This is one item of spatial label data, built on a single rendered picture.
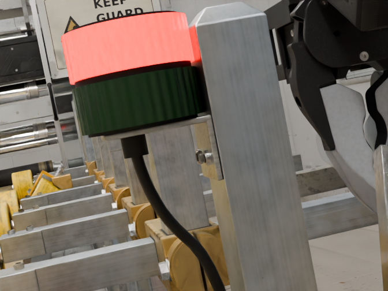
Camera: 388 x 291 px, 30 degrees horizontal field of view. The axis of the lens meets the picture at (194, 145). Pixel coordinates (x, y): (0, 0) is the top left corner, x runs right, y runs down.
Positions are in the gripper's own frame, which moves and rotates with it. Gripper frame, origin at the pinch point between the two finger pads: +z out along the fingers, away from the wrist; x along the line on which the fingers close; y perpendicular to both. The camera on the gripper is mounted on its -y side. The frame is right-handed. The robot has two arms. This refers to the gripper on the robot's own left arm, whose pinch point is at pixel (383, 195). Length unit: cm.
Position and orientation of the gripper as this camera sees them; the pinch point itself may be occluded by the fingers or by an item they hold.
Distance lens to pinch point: 48.5
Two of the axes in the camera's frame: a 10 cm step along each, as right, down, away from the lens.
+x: -9.7, 2.0, -1.6
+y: -1.7, -0.2, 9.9
